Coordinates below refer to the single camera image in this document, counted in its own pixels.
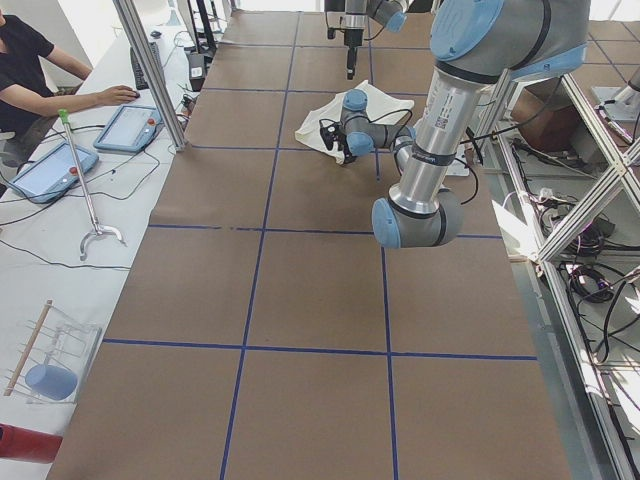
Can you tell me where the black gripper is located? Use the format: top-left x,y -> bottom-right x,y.
338,133 -> 358,166
344,27 -> 362,80

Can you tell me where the white long-sleeve printed shirt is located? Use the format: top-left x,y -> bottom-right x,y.
294,81 -> 415,165

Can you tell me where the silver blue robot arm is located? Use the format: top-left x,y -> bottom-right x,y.
323,0 -> 412,80
336,1 -> 591,248

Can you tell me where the person's right hand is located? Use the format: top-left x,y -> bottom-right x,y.
97,85 -> 140,106

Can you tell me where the black power adapter box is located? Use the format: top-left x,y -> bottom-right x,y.
187,51 -> 206,92

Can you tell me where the black keyboard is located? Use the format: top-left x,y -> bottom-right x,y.
130,42 -> 163,90

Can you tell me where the far blue teach pendant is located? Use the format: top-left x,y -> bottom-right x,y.
93,105 -> 163,153

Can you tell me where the blue teach pendant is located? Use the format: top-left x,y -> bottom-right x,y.
8,142 -> 78,204
93,105 -> 163,153

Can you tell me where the silver reacher grabber tool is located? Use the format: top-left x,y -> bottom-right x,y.
58,109 -> 126,261

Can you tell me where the near blue teach pendant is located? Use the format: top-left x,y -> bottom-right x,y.
8,142 -> 78,204

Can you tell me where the person in black shirt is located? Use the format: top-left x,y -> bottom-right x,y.
0,13 -> 141,169

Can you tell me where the clear acrylic rack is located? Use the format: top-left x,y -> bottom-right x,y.
1,304 -> 103,404

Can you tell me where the light blue cup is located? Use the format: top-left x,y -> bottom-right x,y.
25,364 -> 78,401

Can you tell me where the wooden stick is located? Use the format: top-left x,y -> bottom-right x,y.
3,299 -> 53,397

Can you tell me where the red cylinder bottle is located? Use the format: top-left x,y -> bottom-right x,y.
1,424 -> 63,464

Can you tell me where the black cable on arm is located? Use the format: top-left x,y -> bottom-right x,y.
319,108 -> 484,206

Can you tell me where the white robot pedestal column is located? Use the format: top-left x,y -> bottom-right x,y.
394,0 -> 506,177

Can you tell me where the aluminium frame post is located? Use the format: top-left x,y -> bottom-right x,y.
113,0 -> 187,152

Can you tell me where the aluminium side frame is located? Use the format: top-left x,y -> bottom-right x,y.
474,61 -> 639,479

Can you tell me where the cable bundle under frame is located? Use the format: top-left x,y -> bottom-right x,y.
559,214 -> 640,361

